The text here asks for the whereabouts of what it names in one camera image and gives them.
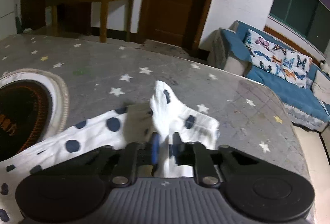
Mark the butterfly print pillow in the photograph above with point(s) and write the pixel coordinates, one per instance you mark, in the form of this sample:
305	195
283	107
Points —
277	60

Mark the brown wooden side table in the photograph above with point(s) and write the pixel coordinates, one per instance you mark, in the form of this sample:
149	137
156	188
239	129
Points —
103	15

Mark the black white plush toy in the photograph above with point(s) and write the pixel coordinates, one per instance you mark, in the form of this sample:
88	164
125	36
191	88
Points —
324	66

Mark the grey star quilted tablecloth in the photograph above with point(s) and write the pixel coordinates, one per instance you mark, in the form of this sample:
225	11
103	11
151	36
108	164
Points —
101	77

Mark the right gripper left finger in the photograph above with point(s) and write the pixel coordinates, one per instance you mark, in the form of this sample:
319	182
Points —
120	167

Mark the dark green window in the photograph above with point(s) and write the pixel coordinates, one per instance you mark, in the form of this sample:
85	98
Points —
309	18

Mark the beige cushion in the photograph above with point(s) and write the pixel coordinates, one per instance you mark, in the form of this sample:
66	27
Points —
321	87

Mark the blue corner sofa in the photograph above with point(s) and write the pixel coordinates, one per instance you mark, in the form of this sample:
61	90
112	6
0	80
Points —
228	52

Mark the white polka dot garment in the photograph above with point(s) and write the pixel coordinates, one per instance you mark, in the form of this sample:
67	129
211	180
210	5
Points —
164	114

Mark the black round induction cooktop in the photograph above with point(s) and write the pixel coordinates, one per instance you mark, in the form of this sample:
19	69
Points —
25	113

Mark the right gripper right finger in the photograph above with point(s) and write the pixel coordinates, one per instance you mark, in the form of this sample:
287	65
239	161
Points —
201	159

